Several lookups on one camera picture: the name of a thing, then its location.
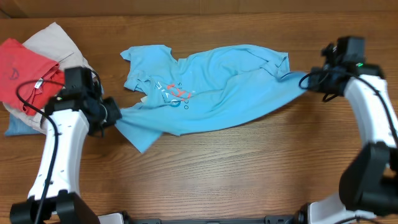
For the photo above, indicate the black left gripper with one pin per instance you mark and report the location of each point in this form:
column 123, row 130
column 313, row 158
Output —
column 115, row 114

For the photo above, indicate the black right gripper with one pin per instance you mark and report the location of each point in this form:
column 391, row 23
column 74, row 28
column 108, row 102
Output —
column 313, row 84

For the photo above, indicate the blue folded jeans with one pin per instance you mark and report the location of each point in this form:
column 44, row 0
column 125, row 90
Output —
column 27, row 125

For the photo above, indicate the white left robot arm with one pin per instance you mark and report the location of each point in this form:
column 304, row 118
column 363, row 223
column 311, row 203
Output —
column 56, row 188

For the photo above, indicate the red folded t-shirt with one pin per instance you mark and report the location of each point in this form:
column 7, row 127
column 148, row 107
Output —
column 19, row 65

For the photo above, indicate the beige folded trousers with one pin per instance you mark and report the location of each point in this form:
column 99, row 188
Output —
column 54, row 43

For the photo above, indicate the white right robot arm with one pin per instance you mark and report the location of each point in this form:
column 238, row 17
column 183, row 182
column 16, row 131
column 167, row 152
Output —
column 364, row 191

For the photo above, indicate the light blue printed t-shirt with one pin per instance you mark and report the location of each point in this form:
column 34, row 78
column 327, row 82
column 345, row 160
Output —
column 206, row 91

